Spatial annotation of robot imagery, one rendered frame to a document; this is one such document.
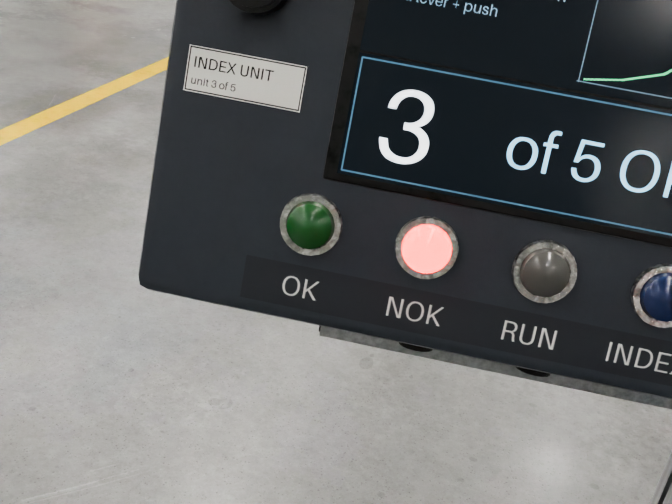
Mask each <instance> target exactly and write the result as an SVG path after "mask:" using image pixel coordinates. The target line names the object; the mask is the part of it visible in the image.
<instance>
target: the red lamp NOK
mask: <svg viewBox="0 0 672 504"><path fill-rule="evenodd" d="M458 252H459V244H458V239H457V236H456V233H455V232H454V230H453V229H452V227H450V226H449V225H448V224H447V223H446V222H444V221H443V220H441V219H439V218H436V217H430V216H423V217H418V218H415V219H412V220H411V221H409V222H408V223H406V224H405V225H404V226H403V227H402V228H401V230H400V231H399V233H398V235H397V238H396V241H395V254H396V258H397V260H398V262H399V264H400V265H401V267H402V268H403V269H404V270H405V271H406V272H407V273H408V274H410V275H412V276H414V277H417V278H420V279H434V278H437V277H440V276H442V275H443V274H445V273H447V272H448V271H449V270H450V269H451V268H452V266H453V265H454V263H455V262H456V259H457V256H458Z"/></svg>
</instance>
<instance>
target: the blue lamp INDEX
mask: <svg viewBox="0 0 672 504"><path fill-rule="evenodd" d="M631 304H632V307H633V310H634V311H635V313H636V314H637V316H638V317H639V318H640V319H642V320H643V321H644V322H646V323H648V324H650V325H653V326H656V327H662V328H668V327H672V264H659V265H655V266H652V267H650V268H648V269H646V270H645V271H643V272H642V273H641V274H640V275H639V276H638V277H637V279H636V280H635V282H634V284H633V287H632V289H631Z"/></svg>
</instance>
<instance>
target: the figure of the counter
mask: <svg viewBox="0 0 672 504"><path fill-rule="evenodd" d="M480 78H481V75H478V74H473V73H467V72H462V71H457V70H452V69H446V68H441V67H436V66H430V65H425V64H420V63H414V62H409V61H404V60H398V59H393V58H388V57H382V56H377V55H372V54H366V53H361V52H359V57H358V62H357V68H356V73H355V78H354V84H353V89H352V95H351V100H350V105H349V111H348V116H347V122H346V127H345V132H344V138H343V143H342V149H341V154H340V159H339V165H338V170H337V173H341V174H346V175H351V176H356V177H361V178H366V179H371V180H376V181H381V182H386V183H391V184H397V185H402V186H407V187H412V188H417V189H422V190H427V191H432V192H437V193H442V194H447V195H452V196H455V194H456V189H457V185H458V180H459V175H460V171H461V166H462V161H463V157H464V152H465V147H466V143H467V138H468V133H469V129H470V124H471V120H472V115H473V110H474V106H475V101H476V96H477V92H478V87H479V82H480Z"/></svg>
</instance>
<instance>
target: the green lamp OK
mask: <svg viewBox="0 0 672 504"><path fill-rule="evenodd" d="M342 225H343V223H342V217H341V214H340V212H339V210H338V208H337V207H336V205H335V204H334V203H333V202H332V201H331V200H330V199H328V198H326V197H325V196H323V195H320V194H316V193H306V194H301V195H298V196H296V197H294V198H293V199H292V200H290V201H289V202H288V203H287V204H286V206H285V207H284V209H283V211H282V214H281V217H280V231H281V235H282V237H283V239H284V241H285V242H286V244H287V245H288V246H289V247H290V248H291V249H292V250H294V251H296V252H297V253H300V254H303V255H308V256H314V255H320V254H322V253H325V252H327V251H328V250H330V249H332V248H333V246H334V245H335V244H336V243H337V242H338V240H339V238H340V236H341V233H342Z"/></svg>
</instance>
